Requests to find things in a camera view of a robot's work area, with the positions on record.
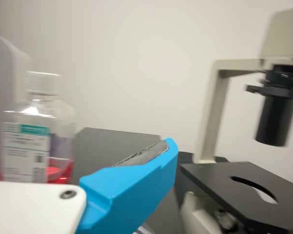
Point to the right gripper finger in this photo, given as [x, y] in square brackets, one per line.
[131, 185]

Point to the red liquid bottle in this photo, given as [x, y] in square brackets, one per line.
[36, 146]

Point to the cream microscope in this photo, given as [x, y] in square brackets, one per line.
[239, 180]

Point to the white incubator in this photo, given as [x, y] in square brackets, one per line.
[5, 97]

